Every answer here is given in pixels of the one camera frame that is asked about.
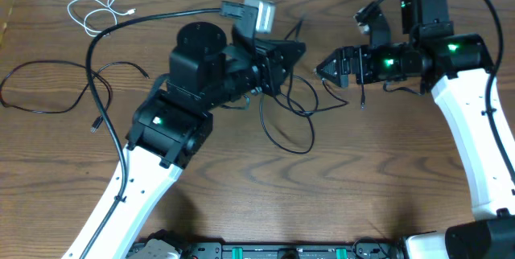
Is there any long black USB cable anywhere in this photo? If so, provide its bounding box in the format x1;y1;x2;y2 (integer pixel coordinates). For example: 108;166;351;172
258;17;366;155

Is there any short black USB cable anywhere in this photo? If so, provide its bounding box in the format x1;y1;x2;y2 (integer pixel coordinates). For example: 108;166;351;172
0;60;150;134

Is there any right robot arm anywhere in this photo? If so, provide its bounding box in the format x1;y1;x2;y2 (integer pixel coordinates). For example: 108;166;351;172
315;0;514;258

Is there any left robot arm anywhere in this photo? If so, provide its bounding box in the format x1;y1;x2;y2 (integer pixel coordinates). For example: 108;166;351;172
66;0;306;258

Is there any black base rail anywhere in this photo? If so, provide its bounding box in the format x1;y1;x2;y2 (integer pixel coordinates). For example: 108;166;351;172
128;230;447;259

